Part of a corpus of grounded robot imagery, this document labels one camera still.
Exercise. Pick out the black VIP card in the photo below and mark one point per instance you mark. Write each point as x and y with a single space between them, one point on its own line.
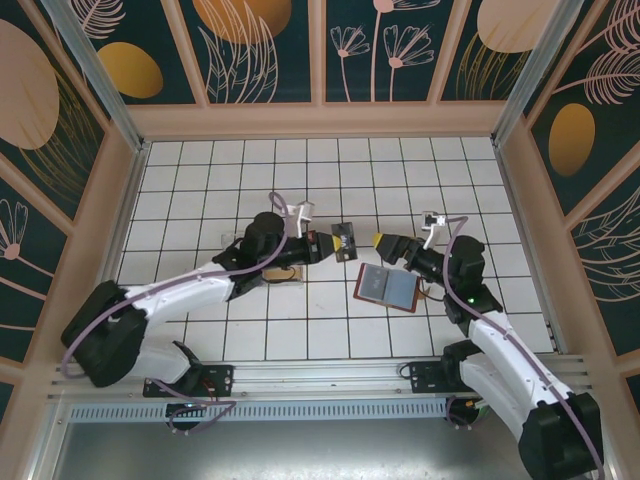
345 230
372 285

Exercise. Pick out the brown leather card holder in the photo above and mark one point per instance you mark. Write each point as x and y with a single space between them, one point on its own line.
400 290

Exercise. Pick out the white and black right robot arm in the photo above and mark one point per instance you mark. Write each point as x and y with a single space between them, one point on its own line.
505 350

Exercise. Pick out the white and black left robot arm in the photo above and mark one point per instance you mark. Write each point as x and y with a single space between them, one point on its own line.
190 295

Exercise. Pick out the clear plastic tray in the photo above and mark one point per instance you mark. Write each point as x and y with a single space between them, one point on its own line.
227 241

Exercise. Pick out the small green circuit board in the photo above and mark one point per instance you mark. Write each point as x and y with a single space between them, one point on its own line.
480 404

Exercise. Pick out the grey metal panel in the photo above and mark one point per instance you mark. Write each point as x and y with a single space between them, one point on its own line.
320 450

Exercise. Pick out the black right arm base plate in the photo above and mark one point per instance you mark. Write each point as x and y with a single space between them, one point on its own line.
425 377

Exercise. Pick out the aluminium mounting rail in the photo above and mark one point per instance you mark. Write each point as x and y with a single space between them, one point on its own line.
320 380

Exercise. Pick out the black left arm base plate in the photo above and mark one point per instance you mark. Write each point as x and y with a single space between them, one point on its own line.
222 380

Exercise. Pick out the aluminium side rail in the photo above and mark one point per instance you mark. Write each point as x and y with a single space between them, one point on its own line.
128 200

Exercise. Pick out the aluminium corner post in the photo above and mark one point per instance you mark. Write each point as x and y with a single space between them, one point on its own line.
540 65
95 65

